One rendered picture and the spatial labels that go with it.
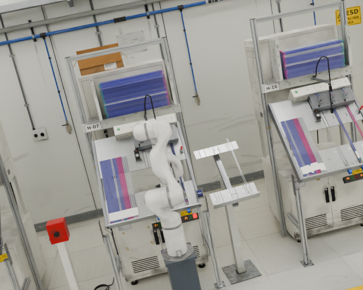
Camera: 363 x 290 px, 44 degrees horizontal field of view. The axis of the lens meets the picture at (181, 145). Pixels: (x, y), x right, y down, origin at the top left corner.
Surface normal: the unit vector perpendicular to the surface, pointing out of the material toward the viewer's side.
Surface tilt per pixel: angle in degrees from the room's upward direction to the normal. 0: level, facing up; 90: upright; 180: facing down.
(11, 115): 90
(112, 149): 48
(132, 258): 90
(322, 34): 90
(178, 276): 90
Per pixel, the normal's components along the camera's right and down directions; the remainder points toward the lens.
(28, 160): 0.14, 0.25
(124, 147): -0.03, -0.45
